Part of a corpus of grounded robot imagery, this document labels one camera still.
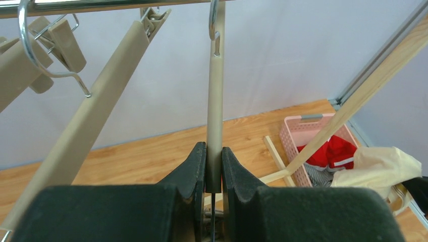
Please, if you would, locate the cream underwear hanger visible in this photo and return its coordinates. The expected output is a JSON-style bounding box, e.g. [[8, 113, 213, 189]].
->
[[204, 0, 227, 242]]

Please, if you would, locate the red underwear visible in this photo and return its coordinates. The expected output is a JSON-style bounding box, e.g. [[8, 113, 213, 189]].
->
[[305, 135, 357, 172]]

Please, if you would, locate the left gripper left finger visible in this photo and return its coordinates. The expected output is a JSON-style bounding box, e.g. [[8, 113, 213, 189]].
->
[[11, 142, 206, 241]]

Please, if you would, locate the pink plastic basket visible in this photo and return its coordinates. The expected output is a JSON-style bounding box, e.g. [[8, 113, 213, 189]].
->
[[279, 113, 359, 187]]

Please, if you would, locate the cream underwear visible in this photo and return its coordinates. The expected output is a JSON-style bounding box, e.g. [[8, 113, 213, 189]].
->
[[331, 147, 422, 216]]

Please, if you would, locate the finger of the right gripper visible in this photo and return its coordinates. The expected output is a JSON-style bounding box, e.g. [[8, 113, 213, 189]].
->
[[402, 176, 427, 219]]

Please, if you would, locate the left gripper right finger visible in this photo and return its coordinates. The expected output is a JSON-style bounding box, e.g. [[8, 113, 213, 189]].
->
[[222, 147, 405, 241]]

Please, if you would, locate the beige clip hanger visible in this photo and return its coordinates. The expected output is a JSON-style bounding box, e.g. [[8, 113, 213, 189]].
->
[[1, 16, 87, 110]]

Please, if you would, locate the wooden clothes rack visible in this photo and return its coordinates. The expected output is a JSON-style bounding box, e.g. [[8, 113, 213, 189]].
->
[[0, 0, 428, 205]]

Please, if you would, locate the grey striped underwear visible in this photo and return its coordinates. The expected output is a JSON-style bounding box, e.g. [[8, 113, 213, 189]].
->
[[304, 163, 334, 187]]

